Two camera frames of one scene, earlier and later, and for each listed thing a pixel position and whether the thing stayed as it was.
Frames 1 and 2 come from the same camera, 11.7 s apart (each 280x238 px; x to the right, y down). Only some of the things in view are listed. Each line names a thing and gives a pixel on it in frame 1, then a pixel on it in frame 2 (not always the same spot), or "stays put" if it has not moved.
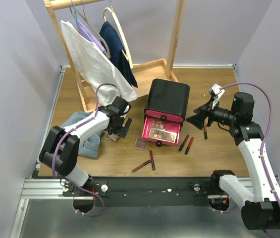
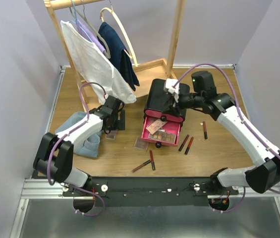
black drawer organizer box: x=167 y=100 stays put
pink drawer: x=155 y=131 stays put
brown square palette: x=141 y=143 stays put
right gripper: x=198 y=120 → x=171 y=106
